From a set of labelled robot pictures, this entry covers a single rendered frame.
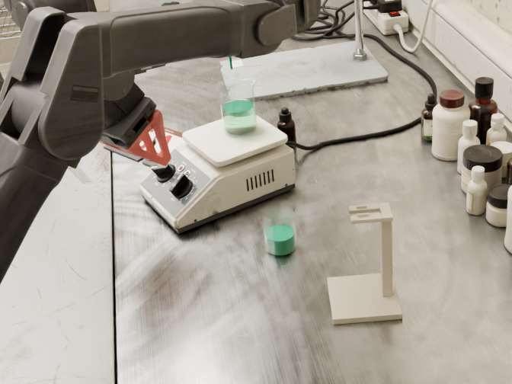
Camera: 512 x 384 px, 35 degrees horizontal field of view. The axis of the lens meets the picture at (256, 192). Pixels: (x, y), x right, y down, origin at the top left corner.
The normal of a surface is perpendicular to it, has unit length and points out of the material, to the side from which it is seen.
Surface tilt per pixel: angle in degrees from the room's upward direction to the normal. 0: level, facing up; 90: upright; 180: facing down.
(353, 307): 0
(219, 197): 90
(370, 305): 0
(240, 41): 93
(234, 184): 90
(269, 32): 90
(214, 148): 0
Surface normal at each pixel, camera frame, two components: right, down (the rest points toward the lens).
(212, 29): 0.52, 0.32
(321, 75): -0.10, -0.85
